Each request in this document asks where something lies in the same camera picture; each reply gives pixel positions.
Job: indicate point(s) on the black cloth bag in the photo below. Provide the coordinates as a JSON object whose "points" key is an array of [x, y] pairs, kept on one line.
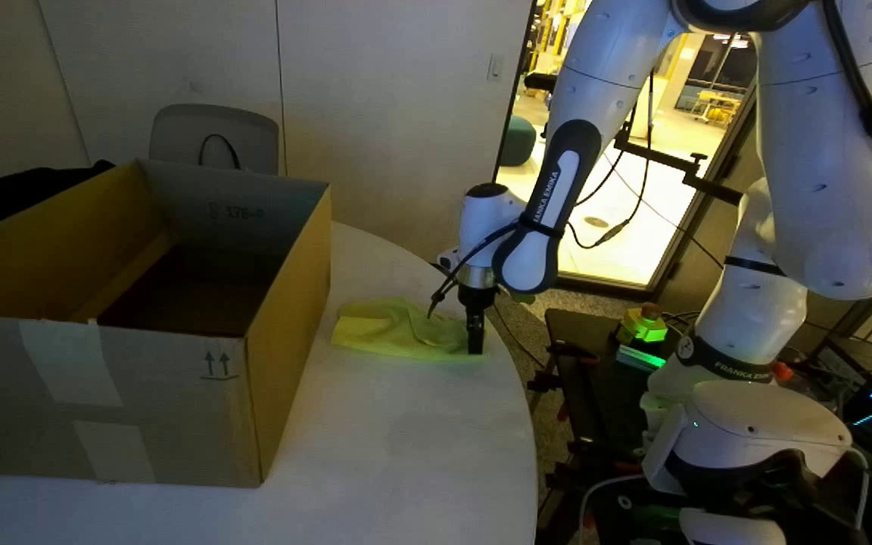
{"points": [[40, 184]]}

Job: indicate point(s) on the grey chair backrest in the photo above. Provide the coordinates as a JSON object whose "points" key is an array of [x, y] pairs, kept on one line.
{"points": [[216, 138]]}

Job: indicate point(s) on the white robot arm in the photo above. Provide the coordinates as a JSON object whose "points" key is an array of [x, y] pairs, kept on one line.
{"points": [[803, 227]]}

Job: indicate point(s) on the yellow-green towel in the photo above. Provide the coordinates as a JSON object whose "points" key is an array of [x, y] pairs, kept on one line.
{"points": [[397, 329]]}

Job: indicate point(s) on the open cardboard box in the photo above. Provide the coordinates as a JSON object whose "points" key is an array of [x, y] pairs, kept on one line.
{"points": [[154, 324]]}

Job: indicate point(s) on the black equipment cart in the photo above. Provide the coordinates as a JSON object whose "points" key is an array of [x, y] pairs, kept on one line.
{"points": [[598, 405]]}

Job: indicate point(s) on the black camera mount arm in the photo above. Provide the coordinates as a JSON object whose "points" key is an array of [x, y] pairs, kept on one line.
{"points": [[688, 167]]}

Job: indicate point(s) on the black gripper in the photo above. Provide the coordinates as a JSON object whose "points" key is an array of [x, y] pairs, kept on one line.
{"points": [[475, 300]]}

